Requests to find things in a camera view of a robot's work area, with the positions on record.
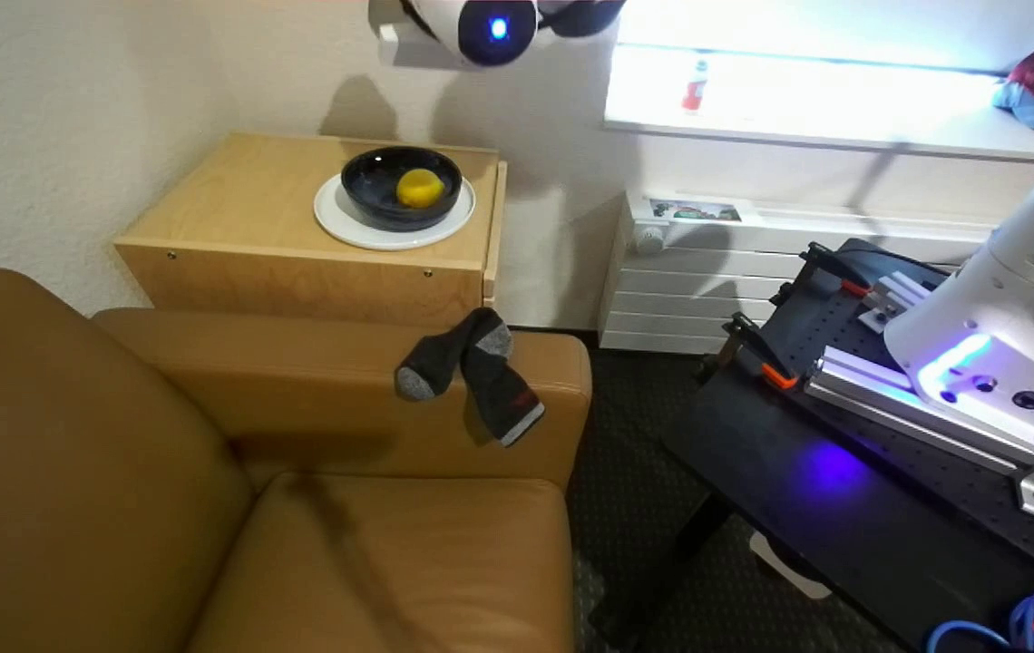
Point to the yellow lemon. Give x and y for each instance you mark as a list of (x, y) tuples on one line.
[(417, 190)]

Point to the white wall heater unit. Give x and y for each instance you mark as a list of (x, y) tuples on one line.
[(708, 286)]

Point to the white ceramic mug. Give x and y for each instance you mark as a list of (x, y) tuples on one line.
[(397, 39)]

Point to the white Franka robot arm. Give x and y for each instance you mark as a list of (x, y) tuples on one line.
[(1010, 304)]

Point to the white paper sheet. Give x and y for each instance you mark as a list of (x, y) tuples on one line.
[(787, 566)]

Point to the grey sock orange stripe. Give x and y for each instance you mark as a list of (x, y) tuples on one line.
[(502, 393)]

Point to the white windowsill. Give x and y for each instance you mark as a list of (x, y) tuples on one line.
[(827, 114)]

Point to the brown leather armchair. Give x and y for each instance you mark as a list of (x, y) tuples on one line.
[(119, 509)]

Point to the dark grey sock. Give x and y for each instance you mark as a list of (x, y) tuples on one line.
[(431, 363)]

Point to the aluminium mounting rail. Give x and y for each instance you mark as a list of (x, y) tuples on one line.
[(900, 417)]

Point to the light wooden nightstand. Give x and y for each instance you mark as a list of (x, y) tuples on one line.
[(247, 230)]

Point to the dark blue ceramic bowl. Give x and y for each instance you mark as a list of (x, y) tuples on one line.
[(371, 183)]

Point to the white round plate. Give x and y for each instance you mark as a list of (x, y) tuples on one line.
[(352, 230)]

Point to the small bottle red label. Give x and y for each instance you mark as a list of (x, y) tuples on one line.
[(693, 87)]

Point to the black robot table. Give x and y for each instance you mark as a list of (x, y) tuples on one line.
[(853, 509)]

